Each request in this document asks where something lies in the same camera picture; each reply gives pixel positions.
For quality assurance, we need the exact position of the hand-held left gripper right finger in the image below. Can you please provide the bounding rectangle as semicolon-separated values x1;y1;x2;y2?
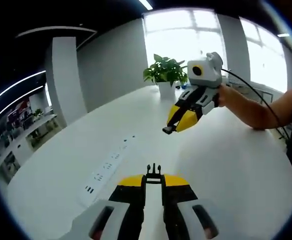
162;174;228;240

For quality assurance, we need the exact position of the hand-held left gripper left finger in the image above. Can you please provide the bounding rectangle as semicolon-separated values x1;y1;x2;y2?
60;174;147;240

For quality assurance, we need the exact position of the black buckle part with prongs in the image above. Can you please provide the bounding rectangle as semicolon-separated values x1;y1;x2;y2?
144;163;163;185

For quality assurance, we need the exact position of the person's right hand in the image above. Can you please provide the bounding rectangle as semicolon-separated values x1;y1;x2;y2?
217;84;237;109

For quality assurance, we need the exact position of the white power strip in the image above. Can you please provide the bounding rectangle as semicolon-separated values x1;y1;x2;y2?
78;134;138;205

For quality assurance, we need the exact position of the green potted plant white pot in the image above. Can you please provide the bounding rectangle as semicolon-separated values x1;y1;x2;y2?
142;53;189;100

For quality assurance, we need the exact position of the bright window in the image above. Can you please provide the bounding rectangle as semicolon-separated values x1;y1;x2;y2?
239;16;289;94
144;9;224;88

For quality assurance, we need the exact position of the white ceiling light strip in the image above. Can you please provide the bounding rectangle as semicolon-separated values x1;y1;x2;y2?
138;0;153;11
0;70;47;107
0;85;44;131

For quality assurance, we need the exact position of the white square column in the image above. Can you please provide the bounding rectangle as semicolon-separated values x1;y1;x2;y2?
45;36;88;128

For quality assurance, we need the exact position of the long white office desk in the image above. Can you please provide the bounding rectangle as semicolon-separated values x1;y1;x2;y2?
0;113;61;176

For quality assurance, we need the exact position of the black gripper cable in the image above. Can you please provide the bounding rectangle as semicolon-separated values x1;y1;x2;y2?
220;68;292;142

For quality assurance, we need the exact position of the red wall panel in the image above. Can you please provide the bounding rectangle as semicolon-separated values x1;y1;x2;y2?
7;98;29;121

